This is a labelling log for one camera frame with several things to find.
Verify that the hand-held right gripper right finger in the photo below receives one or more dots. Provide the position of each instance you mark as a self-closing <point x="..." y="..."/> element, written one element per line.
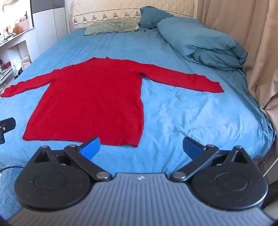
<point x="191" y="148"/>

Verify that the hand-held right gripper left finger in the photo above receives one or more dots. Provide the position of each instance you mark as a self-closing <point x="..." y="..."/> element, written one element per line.
<point x="91" y="148"/>

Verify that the red knit sweater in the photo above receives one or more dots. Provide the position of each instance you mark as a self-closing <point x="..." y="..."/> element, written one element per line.
<point x="91" y="104"/>

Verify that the blue bed sheet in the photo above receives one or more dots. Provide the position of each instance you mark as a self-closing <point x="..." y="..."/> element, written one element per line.
<point x="186" y="113"/>

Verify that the blue fuzzy rug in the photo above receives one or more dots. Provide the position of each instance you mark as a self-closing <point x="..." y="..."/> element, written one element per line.
<point x="8" y="191"/>

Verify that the white shelf unit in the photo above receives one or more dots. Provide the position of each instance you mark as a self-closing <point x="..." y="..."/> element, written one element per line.
<point x="13" y="50"/>

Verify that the cardboard box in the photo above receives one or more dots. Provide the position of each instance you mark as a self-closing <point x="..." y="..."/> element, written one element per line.
<point x="24" y="25"/>

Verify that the blue duvet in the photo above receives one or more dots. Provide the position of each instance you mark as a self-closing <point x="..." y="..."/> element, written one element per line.
<point x="202" y="41"/>

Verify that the white wardrobe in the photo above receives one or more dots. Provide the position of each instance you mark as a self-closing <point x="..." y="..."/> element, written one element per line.
<point x="48" y="24"/>

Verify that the green pillow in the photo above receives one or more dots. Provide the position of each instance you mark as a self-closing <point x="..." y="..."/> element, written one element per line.
<point x="111" y="27"/>

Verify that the beige curtain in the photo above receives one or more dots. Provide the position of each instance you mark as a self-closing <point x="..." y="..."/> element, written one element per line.
<point x="249" y="32"/>

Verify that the teal pillow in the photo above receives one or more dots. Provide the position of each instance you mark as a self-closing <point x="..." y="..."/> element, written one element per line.
<point x="152" y="15"/>

